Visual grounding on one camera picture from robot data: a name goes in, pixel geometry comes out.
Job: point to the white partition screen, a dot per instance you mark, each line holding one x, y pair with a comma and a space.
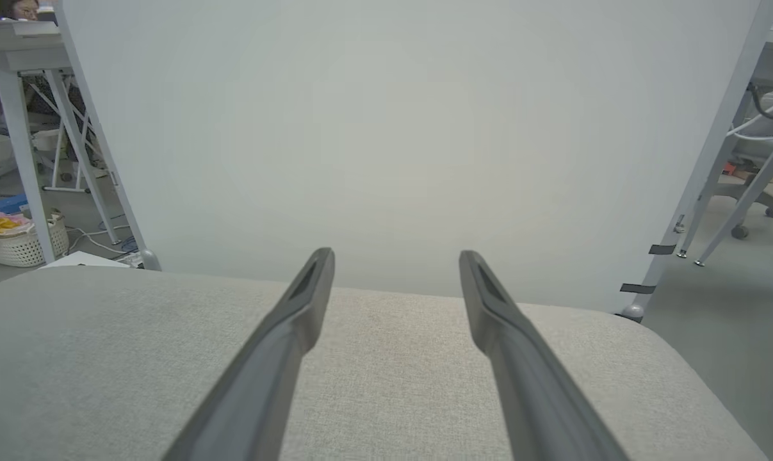
392, 128

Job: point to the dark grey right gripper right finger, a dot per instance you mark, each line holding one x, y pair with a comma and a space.
533, 397

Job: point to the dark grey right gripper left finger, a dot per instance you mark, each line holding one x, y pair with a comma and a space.
264, 384

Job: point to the white desk with slanted legs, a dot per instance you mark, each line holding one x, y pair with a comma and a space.
21, 54

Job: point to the grey office chair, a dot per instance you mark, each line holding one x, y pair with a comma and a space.
761, 153

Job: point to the seated person with glasses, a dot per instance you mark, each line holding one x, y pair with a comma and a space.
18, 9

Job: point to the pink cloth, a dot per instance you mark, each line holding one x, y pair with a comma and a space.
2, 218

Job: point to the blue box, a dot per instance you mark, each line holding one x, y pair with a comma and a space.
9, 205

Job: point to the white woven laundry basket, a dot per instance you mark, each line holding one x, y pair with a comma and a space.
24, 248

